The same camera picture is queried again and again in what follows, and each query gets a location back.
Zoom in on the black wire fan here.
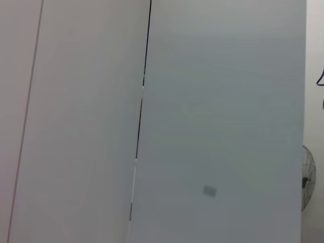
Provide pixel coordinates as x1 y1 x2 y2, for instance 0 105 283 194
301 144 317 213

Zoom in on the dark blue wire loop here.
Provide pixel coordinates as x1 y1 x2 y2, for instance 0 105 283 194
315 66 324 87

